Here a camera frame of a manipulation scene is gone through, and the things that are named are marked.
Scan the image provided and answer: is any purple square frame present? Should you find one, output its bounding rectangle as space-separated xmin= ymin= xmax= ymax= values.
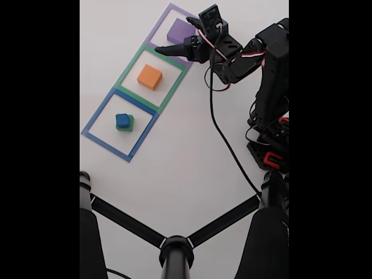
xmin=144 ymin=2 xmax=201 ymax=70

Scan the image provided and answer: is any green square frame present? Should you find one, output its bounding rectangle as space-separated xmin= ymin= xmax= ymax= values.
xmin=114 ymin=45 xmax=187 ymax=113

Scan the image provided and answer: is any thick black camera cable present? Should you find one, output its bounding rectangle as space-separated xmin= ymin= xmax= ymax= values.
xmin=209 ymin=26 xmax=262 ymax=198

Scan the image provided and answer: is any black tripod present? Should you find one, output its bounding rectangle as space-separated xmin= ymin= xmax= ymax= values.
xmin=80 ymin=170 xmax=289 ymax=279

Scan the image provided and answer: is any orange cube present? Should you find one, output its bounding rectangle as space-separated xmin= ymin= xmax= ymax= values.
xmin=137 ymin=64 xmax=163 ymax=92

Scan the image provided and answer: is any red white servo wire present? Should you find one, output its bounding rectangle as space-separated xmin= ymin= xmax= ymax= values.
xmin=195 ymin=27 xmax=267 ymax=93

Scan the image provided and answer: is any thin black cable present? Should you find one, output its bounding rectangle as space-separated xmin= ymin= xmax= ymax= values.
xmin=105 ymin=269 xmax=133 ymax=279

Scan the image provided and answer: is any green cube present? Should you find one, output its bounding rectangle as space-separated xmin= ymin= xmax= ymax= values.
xmin=116 ymin=115 xmax=135 ymax=132

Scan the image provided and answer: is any small blue cube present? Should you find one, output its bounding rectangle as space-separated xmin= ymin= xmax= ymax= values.
xmin=115 ymin=113 xmax=130 ymax=128

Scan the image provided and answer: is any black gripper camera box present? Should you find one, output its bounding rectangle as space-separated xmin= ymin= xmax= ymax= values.
xmin=198 ymin=3 xmax=226 ymax=40

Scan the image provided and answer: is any blue square frame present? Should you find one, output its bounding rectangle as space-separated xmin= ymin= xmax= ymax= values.
xmin=80 ymin=88 xmax=160 ymax=163

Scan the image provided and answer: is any purple cube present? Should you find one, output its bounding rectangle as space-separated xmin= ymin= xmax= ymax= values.
xmin=166 ymin=17 xmax=198 ymax=44

